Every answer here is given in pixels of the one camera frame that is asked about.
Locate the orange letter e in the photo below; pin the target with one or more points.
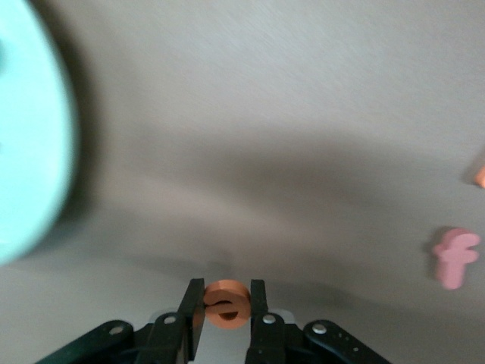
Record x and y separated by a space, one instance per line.
223 290

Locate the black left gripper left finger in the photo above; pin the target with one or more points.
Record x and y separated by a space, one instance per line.
182 333

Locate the pinkish red letter f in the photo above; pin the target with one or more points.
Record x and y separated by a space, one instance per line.
452 265

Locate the orange letter v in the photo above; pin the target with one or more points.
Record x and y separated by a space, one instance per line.
481 177

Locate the light green plate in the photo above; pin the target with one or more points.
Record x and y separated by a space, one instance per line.
26 151

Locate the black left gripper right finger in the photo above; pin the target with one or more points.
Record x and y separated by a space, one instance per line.
265 337

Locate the brown table cover sheet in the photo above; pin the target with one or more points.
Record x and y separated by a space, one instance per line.
265 113

